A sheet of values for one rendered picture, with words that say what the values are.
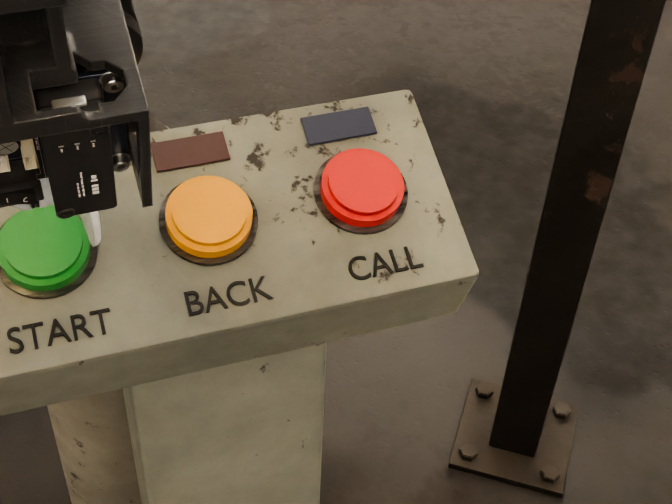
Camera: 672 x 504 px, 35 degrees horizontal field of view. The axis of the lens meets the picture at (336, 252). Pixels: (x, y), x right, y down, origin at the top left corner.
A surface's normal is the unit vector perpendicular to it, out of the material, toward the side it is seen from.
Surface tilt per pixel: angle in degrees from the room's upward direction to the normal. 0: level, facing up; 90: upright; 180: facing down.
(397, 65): 0
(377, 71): 0
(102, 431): 90
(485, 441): 0
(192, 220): 20
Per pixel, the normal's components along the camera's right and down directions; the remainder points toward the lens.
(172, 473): 0.31, 0.67
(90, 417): -0.23, 0.68
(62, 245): 0.14, -0.44
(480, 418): 0.04, -0.71
